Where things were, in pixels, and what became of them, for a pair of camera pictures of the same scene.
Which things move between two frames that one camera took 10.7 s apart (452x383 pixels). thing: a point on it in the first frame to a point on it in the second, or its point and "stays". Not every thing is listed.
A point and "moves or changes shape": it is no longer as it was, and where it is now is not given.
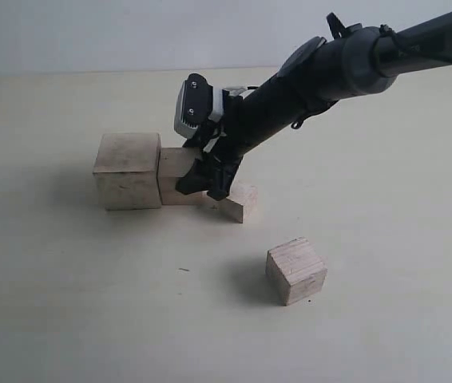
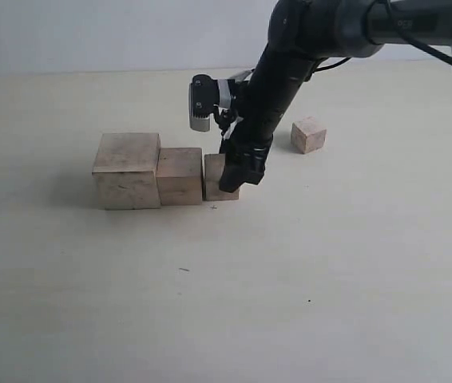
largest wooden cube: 128,171 stays
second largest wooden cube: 173,163 stays
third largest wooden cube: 295,270 moves or changes shape
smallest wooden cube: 240,204 to 307,135
